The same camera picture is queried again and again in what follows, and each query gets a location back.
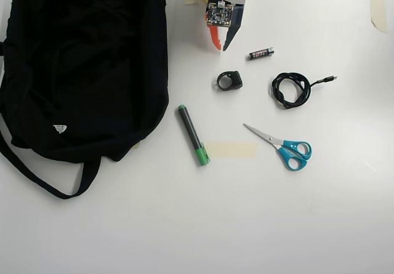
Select dark navy gripper body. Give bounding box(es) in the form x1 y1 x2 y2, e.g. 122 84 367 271
232 4 246 30

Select dark navy gripper finger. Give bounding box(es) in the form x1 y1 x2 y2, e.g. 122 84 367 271
222 24 243 52

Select black AA battery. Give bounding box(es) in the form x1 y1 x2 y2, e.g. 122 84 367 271
247 47 275 62

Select black plastic ring clamp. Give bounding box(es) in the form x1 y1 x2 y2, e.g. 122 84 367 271
215 70 244 92

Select black coiled USB cable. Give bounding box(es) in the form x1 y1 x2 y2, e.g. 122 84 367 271
270 72 339 110

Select green capped black marker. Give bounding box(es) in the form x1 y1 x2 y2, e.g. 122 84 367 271
177 103 212 167

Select teal handled scissors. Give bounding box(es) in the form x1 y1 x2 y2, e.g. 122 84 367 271
243 123 313 172

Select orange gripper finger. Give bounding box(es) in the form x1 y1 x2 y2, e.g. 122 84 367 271
207 26 223 52

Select black fabric bag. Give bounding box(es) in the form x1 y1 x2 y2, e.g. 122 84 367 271
0 0 171 200

